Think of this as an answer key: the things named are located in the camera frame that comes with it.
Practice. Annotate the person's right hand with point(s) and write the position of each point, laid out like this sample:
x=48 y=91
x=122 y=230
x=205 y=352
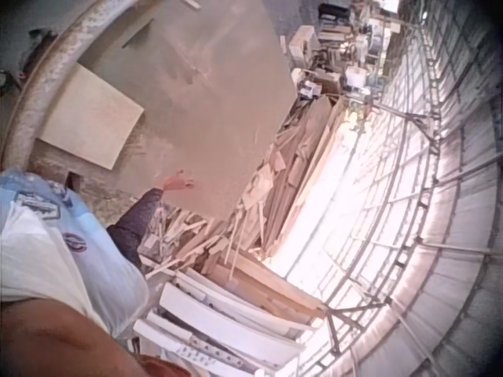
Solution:
x=175 y=183

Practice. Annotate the person's right fingers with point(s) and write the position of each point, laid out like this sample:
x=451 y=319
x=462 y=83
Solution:
x=187 y=182

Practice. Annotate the heap of wood offcuts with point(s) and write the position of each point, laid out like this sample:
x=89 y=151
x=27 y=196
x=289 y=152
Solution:
x=275 y=176

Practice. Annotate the large grey plywood panel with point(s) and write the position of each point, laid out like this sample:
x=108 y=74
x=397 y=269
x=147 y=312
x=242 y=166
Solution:
x=220 y=98

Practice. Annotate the beige wooden board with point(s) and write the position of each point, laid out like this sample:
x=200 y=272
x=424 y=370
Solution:
x=92 y=118

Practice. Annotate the stack of white boards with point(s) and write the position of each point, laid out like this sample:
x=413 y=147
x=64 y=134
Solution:
x=228 y=318

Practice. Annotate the cluttered workshop machines and shelves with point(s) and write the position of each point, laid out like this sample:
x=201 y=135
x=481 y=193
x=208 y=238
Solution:
x=338 y=47

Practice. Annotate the metal window grille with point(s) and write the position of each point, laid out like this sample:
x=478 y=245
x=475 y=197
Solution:
x=412 y=165

